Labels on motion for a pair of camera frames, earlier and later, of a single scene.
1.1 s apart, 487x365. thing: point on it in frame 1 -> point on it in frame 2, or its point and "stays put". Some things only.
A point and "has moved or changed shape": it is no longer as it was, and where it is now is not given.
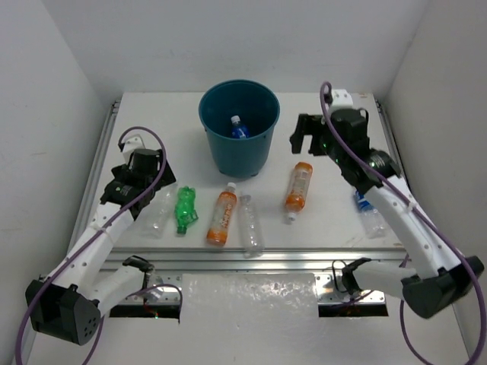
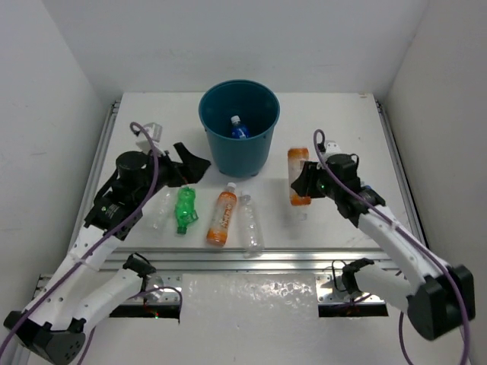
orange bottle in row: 223,216 stays put
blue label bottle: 239,131 stays put
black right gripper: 309,125 -> 303,184
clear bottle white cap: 253,235 stays put
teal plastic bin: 258,106 stays put
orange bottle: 298,190 has moved or changed shape
